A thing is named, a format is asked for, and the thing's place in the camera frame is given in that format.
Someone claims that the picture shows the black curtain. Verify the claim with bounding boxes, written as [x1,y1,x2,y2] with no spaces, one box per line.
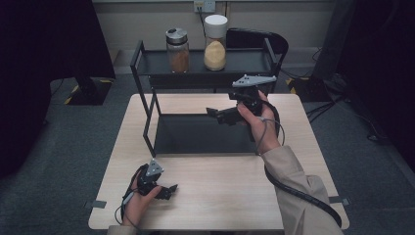
[337,0,415,162]
[0,0,116,179]

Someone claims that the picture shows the black chair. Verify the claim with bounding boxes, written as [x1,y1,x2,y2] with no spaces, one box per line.
[224,27,290,94]

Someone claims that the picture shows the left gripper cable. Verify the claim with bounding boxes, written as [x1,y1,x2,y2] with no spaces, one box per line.
[114,164,149,229]

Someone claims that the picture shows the glass jar white lid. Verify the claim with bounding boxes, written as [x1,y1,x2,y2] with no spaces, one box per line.
[203,14,229,72]

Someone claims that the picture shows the person's left hand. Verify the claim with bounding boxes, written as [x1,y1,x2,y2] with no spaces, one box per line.
[121,178,162,227]

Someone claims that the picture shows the person's right hand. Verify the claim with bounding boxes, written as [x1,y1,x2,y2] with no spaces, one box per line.
[236,90,282,156]

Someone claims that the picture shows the black two-tier metal rack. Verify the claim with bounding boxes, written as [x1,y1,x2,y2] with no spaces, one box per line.
[129,37,282,159]

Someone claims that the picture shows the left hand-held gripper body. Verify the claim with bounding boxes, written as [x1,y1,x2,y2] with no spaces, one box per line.
[136,158,165,197]

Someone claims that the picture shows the white wall outlet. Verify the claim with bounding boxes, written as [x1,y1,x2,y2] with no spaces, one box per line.
[193,0,217,15]

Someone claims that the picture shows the black stand base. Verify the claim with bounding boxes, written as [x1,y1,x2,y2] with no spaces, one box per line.
[63,76,115,107]
[286,76,333,103]

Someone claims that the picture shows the glass jar metal lid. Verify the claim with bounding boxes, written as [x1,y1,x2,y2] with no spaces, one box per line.
[164,27,191,74]

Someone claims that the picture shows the grey tape strip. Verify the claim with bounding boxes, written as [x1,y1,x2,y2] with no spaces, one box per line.
[83,200,108,211]
[328,196,351,207]

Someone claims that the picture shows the grey stand column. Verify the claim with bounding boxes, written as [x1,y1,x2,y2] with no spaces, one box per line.
[312,0,357,81]

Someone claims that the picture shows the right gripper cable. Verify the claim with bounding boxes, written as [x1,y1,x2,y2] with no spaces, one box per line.
[255,100,344,229]

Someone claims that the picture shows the black floor cables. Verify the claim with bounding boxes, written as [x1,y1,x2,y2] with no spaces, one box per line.
[305,72,390,144]

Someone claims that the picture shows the black power cord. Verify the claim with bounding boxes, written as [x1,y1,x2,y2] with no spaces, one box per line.
[197,7,208,37]

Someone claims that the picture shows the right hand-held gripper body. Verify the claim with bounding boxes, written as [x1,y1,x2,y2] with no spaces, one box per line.
[228,73,278,116]

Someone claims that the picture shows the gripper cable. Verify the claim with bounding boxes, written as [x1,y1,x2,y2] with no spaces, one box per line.
[114,164,149,229]
[255,100,344,229]

